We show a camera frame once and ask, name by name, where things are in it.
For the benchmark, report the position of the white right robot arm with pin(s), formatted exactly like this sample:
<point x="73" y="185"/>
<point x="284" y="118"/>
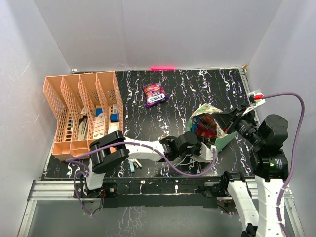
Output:
<point x="270" y="167"/>

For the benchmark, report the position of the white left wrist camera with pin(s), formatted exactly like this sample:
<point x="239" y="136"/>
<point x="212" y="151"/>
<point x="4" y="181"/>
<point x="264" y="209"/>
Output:
<point x="206" y="154"/>

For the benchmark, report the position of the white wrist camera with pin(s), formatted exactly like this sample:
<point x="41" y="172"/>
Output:
<point x="206" y="154"/>
<point x="255" y="100"/>

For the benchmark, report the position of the purple Fox's candy packet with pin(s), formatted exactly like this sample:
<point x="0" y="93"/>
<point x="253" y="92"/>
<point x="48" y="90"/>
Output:
<point x="155" y="94"/>

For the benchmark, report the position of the small teal white clip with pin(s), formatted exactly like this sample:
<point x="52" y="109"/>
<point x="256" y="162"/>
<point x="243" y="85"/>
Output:
<point x="134" y="164"/>

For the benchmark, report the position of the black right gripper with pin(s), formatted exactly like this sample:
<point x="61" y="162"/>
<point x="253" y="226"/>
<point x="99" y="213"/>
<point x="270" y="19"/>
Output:
<point x="228" y="121"/>

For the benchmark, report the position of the white papers in organizer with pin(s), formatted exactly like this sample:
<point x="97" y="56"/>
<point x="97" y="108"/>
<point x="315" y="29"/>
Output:
<point x="98" y="125"/>

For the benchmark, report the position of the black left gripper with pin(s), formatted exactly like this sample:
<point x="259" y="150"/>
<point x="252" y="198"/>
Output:
<point x="198" y="145"/>

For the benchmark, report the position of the purple berries candy packet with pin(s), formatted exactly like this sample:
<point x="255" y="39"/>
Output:
<point x="206" y="126"/>

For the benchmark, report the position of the orange plastic desk organizer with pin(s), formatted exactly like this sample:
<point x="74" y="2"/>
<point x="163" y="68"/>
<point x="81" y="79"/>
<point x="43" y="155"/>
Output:
<point x="74" y="100"/>

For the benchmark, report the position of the blue box in organizer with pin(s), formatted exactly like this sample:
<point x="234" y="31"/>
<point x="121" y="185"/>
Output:
<point x="114" y="117"/>

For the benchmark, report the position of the green illustrated paper gift bag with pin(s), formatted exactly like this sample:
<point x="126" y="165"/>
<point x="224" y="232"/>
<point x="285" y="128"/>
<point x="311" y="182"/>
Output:
<point x="222" y="139"/>

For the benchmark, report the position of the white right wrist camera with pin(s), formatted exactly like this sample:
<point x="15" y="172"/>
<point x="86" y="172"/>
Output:
<point x="255" y="100"/>

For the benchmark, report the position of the pink tape strip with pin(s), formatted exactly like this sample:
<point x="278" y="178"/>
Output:
<point x="162" y="68"/>

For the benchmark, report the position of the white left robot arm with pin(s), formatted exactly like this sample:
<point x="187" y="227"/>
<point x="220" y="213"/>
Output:
<point x="114" y="148"/>

